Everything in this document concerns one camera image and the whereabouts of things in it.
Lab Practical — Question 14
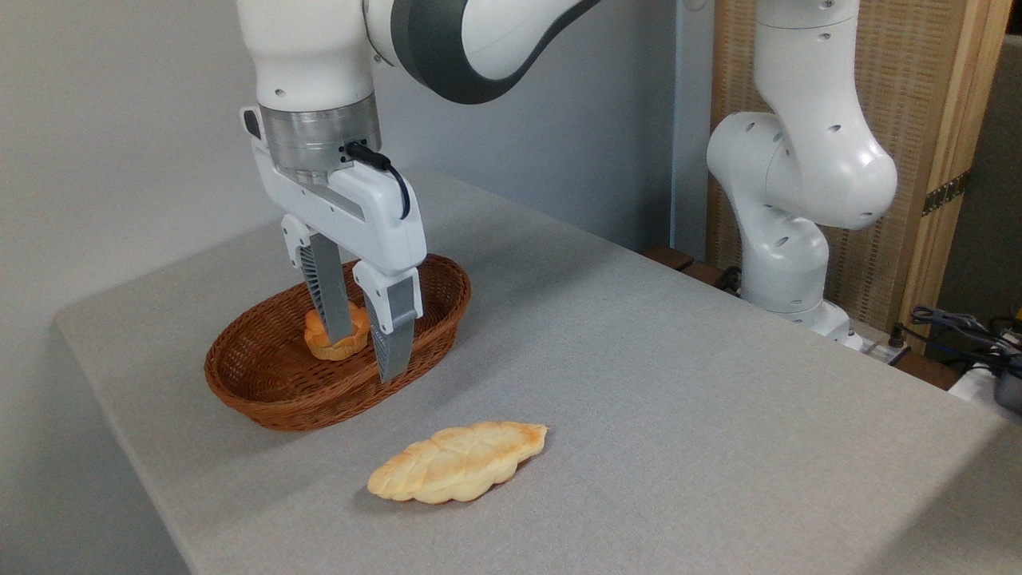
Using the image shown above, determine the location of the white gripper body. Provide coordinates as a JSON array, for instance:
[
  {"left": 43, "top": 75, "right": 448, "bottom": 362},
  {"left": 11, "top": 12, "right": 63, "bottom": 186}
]
[{"left": 241, "top": 106, "right": 428, "bottom": 278}]

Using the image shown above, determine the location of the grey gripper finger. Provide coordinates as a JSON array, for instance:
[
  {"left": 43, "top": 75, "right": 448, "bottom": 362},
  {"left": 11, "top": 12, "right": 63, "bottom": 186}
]
[
  {"left": 352, "top": 260, "right": 424, "bottom": 384},
  {"left": 279, "top": 214, "right": 356, "bottom": 344}
]

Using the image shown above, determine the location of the small round tart bread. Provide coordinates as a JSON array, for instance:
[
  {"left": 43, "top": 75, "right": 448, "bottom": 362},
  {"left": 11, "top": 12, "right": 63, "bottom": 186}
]
[{"left": 303, "top": 302, "right": 372, "bottom": 362}]

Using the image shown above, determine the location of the braided leaf-shaped bread loaf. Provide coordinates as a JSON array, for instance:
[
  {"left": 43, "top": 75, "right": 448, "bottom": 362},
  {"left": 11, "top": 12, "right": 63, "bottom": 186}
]
[{"left": 367, "top": 422, "right": 549, "bottom": 505}]

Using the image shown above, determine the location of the brown oval wicker basket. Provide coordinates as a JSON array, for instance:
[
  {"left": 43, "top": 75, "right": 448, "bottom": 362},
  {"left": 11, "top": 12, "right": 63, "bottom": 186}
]
[{"left": 204, "top": 253, "right": 472, "bottom": 433}]

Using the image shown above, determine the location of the wooden rattan folding screen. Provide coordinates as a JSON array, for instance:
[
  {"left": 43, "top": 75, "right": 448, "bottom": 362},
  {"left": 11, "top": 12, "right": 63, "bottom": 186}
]
[{"left": 707, "top": 0, "right": 1013, "bottom": 354}]

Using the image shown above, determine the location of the metal screen hinge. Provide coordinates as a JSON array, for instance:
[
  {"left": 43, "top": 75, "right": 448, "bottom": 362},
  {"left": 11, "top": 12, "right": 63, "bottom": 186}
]
[{"left": 922, "top": 169, "right": 972, "bottom": 217}]

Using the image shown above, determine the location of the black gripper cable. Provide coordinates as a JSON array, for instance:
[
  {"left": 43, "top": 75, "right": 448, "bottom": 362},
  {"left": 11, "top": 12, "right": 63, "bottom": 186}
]
[{"left": 344, "top": 141, "right": 412, "bottom": 220}]

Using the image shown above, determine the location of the bundle of dark cables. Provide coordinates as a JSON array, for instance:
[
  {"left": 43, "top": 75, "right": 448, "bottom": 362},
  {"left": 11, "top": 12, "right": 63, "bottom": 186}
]
[{"left": 909, "top": 304, "right": 1022, "bottom": 378}]

